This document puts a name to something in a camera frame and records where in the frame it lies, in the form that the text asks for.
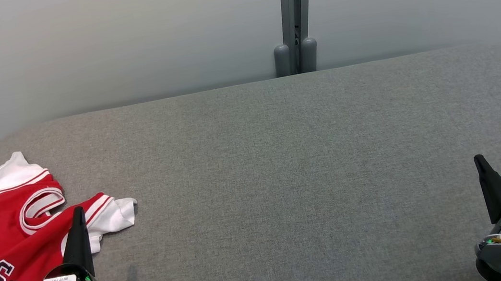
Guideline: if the red Bulls basketball jersey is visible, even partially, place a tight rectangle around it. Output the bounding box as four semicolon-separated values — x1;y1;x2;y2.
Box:
0;164;147;281

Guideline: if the grey metal partition post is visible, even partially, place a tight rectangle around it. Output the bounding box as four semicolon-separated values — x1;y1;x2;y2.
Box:
266;0;325;78

